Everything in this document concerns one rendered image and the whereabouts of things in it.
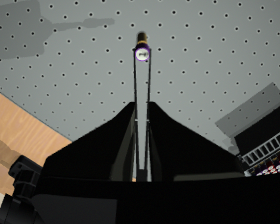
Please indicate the grey curved work surface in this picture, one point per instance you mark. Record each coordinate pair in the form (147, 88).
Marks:
(215, 64)

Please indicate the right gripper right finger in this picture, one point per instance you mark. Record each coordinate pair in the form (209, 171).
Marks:
(185, 155)

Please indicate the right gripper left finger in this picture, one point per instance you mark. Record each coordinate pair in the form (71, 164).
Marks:
(99, 153)

